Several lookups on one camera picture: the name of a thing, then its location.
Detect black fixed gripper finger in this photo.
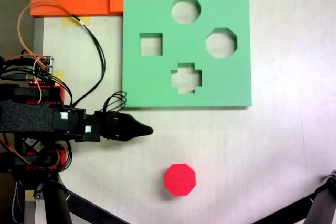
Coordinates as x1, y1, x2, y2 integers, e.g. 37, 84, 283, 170
119, 113, 154, 142

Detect red octagonal pillar block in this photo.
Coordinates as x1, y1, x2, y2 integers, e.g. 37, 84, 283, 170
164, 163, 197, 197

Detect red and black table clamp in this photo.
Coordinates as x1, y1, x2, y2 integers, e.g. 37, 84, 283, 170
0, 83, 66, 105
0, 149, 66, 172

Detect thin black tripod strut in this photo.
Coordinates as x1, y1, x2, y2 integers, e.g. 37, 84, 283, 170
64, 189, 131, 224
251, 194, 316, 224

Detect thick black tripod leg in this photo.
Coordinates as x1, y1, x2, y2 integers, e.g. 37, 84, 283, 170
304, 170, 336, 224
39, 171, 73, 224

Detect wide yellow tape piece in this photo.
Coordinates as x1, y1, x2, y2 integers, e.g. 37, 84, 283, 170
61, 16, 91, 27

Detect green shape sorting board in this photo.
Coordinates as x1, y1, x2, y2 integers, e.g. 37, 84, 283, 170
121, 0, 253, 111

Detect black gripper cable loops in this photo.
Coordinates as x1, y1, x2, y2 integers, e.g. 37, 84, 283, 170
103, 91, 128, 116

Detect black cable bundle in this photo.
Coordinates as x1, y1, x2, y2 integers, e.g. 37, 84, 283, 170
55, 140, 74, 172

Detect thin black board cables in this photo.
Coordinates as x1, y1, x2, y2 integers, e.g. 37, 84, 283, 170
49, 75, 74, 110

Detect black cable with white tag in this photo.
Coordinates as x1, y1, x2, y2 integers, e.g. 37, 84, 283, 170
70, 13, 107, 108

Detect short orange wire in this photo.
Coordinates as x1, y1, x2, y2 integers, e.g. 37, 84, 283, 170
33, 58, 47, 104

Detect black USB cable plug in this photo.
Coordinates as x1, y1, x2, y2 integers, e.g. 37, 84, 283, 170
0, 73, 35, 81

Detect blue white braided cable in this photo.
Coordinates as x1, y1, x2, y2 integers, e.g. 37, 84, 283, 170
12, 180, 25, 223

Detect long orange wire loop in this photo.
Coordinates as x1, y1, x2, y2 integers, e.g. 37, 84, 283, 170
17, 1, 74, 61

